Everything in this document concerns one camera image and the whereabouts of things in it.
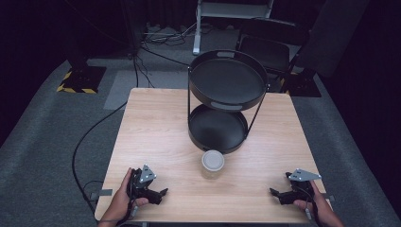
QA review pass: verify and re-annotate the black base with yellow stripes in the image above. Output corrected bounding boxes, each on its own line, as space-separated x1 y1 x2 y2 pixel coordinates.
56 65 107 95
279 69 323 98

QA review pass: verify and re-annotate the black two-tier round tray rack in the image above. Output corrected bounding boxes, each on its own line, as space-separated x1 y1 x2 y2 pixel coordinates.
186 49 270 155

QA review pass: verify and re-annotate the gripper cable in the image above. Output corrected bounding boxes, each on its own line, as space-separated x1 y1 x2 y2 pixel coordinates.
115 188 140 227
296 187 321 227

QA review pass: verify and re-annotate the black folding chair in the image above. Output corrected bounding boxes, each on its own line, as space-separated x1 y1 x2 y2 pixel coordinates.
235 17 310 78

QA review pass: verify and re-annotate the person's right hand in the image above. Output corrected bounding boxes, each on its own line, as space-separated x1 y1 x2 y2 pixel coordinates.
292 180 345 227

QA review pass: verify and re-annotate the grey padded panel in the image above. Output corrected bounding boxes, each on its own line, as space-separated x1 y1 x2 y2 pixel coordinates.
296 0 371 79

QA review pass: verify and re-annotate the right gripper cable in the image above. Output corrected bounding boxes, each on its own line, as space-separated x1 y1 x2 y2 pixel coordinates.
296 187 321 227

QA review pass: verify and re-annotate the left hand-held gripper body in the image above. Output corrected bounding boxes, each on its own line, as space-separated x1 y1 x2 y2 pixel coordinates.
127 164 158 201

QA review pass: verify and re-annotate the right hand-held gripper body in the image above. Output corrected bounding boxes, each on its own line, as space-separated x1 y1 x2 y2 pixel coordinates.
285 168 323 202

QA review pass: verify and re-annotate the long black floor cable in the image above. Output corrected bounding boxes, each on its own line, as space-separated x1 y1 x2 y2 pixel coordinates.
71 53 140 216

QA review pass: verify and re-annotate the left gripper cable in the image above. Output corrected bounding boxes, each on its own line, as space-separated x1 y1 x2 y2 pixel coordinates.
115 188 140 227

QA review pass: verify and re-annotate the person's left hand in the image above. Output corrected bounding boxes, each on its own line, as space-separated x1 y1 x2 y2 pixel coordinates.
99 167 149 223

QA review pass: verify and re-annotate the tangle of floor cables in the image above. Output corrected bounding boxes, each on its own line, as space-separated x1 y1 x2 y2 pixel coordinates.
141 22 198 48

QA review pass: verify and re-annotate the black stand pole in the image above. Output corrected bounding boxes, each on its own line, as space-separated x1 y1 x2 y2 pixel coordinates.
121 0 147 58

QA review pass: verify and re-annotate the white metal stand frame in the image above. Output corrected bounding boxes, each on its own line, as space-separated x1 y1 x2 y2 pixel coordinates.
192 0 275 56

